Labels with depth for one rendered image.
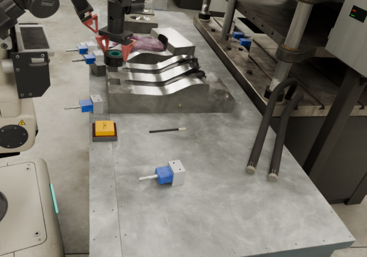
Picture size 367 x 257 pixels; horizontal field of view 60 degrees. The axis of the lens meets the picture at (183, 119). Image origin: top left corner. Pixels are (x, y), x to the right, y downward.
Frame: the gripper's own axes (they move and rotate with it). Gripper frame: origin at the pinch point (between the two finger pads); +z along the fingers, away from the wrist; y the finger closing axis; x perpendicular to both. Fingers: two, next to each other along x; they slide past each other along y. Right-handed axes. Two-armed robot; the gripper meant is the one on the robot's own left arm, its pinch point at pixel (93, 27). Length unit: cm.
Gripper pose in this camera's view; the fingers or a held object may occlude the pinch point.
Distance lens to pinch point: 146.6
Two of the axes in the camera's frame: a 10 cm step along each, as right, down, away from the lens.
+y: -4.4, -5.6, 7.1
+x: -8.6, 4.9, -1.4
